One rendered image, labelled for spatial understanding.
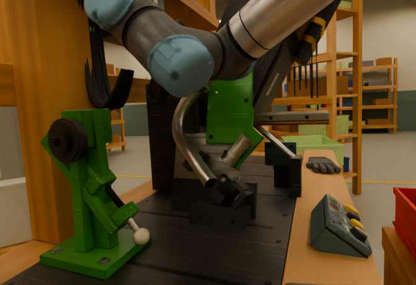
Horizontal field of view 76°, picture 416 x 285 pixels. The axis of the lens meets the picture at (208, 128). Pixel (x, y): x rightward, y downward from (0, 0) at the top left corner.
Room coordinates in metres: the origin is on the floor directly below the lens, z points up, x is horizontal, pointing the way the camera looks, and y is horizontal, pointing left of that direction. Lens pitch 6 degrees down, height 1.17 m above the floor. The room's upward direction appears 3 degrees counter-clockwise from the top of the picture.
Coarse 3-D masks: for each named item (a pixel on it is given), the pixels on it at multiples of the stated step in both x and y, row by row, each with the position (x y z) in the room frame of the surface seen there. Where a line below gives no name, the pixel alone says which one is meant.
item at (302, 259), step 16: (304, 160) 1.14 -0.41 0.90; (336, 160) 1.12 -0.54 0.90; (304, 176) 0.91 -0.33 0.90; (320, 176) 0.90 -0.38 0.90; (336, 176) 0.89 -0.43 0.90; (304, 192) 0.75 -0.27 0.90; (320, 192) 0.74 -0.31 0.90; (336, 192) 0.74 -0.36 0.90; (304, 208) 0.64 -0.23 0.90; (304, 224) 0.55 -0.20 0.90; (304, 240) 0.49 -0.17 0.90; (288, 256) 0.44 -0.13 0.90; (304, 256) 0.44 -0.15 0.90; (320, 256) 0.43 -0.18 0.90; (336, 256) 0.43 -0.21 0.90; (352, 256) 0.43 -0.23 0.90; (368, 256) 0.43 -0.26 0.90; (288, 272) 0.40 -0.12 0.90; (304, 272) 0.39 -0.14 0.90; (320, 272) 0.39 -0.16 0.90; (336, 272) 0.39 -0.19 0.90; (352, 272) 0.39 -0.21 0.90; (368, 272) 0.39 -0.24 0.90
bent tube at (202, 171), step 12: (192, 96) 0.67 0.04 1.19; (180, 108) 0.67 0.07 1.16; (180, 120) 0.66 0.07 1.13; (180, 132) 0.64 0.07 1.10; (180, 144) 0.61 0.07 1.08; (192, 156) 0.57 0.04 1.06; (192, 168) 0.57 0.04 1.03; (204, 168) 0.54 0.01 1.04; (204, 180) 0.52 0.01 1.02; (216, 180) 0.53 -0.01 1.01
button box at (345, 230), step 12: (324, 204) 0.53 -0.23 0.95; (336, 204) 0.54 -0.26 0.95; (312, 216) 0.56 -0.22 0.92; (324, 216) 0.49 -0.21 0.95; (336, 216) 0.48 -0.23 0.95; (348, 216) 0.51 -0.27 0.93; (312, 228) 0.50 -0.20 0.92; (324, 228) 0.45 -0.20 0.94; (336, 228) 0.44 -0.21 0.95; (348, 228) 0.45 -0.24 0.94; (312, 240) 0.46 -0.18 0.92; (324, 240) 0.45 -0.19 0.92; (336, 240) 0.44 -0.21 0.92; (348, 240) 0.43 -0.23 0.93; (360, 240) 0.43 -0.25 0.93; (336, 252) 0.44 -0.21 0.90; (348, 252) 0.43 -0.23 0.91; (360, 252) 0.43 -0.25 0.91
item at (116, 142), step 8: (112, 64) 7.00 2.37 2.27; (112, 72) 6.97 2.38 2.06; (112, 112) 6.84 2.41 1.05; (120, 112) 7.10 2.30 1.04; (112, 120) 6.81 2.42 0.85; (120, 120) 7.04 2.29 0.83; (120, 128) 7.11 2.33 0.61; (112, 136) 6.77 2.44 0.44; (112, 144) 6.61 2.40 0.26; (120, 144) 6.87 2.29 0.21
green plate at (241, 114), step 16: (240, 80) 0.67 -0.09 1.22; (208, 96) 0.69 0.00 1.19; (224, 96) 0.67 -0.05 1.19; (240, 96) 0.66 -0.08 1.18; (208, 112) 0.68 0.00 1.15; (224, 112) 0.66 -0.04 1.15; (240, 112) 0.65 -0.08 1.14; (208, 128) 0.67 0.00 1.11; (224, 128) 0.65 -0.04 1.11; (240, 128) 0.64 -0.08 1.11
